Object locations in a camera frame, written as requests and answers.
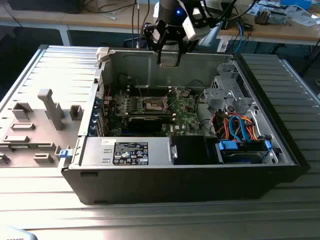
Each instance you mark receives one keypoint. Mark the grey parts rack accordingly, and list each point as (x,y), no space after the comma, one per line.
(53,112)

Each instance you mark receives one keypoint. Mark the green RAM stick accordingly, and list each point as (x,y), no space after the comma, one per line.
(21,146)

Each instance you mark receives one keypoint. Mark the black open PC case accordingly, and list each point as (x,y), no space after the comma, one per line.
(162,185)

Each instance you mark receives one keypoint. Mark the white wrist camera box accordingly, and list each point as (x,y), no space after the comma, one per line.
(196,31)

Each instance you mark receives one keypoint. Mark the blue plastic latch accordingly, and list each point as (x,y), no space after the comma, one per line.
(65,153)

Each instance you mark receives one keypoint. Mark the white case release latch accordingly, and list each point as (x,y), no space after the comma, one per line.
(102,53)

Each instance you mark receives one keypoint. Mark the black graphics card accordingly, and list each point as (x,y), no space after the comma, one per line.
(145,124)

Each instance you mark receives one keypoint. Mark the black upright box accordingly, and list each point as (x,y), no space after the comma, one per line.
(228,25)

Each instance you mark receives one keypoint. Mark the white device with print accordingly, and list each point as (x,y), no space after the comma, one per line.
(15,235)

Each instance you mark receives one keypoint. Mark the black CPU cooler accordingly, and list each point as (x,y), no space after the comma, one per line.
(262,16)

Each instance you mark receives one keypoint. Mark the silver metal disk bay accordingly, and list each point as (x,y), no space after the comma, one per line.
(220,97)

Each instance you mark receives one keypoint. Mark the silver CPU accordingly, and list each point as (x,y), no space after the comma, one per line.
(168,62)

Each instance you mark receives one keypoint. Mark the black plastic shroud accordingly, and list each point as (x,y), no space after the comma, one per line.
(190,150)

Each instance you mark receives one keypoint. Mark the wooden desk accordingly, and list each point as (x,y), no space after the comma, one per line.
(275,31)
(37,18)

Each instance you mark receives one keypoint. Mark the light blue box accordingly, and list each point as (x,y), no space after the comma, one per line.
(296,3)

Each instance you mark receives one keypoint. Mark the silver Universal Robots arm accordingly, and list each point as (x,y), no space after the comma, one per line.
(212,35)

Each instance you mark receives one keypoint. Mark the silver power supply unit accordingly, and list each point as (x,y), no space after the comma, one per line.
(95,152)

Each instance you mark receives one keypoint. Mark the black desktop device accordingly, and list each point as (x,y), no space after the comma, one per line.
(45,6)

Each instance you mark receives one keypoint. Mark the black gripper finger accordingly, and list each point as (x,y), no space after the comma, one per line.
(158,57)
(179,60)

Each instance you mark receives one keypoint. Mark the round coin cell battery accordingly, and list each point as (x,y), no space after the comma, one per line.
(185,94)

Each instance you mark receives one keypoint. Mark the green Dell motherboard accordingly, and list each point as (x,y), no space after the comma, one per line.
(185,117)

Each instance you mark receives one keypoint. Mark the metal CPU socket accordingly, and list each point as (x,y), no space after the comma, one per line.
(152,104)

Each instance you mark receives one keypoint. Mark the grey metal drive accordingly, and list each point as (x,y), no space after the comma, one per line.
(278,17)

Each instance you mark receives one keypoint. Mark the hard disk in blue carrier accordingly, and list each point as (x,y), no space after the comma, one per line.
(226,145)

